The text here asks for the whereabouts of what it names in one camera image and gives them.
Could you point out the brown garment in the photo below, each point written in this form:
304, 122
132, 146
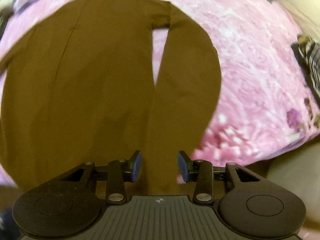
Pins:
100, 79

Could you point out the pink rose blanket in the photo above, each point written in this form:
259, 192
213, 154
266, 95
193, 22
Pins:
265, 107

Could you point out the cream bolster cushion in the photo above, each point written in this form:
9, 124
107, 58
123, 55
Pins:
306, 15

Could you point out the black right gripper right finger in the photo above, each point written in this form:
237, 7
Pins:
204, 174

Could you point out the black white striped cloth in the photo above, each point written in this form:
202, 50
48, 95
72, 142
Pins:
306, 52

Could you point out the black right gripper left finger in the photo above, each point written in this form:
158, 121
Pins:
115, 174

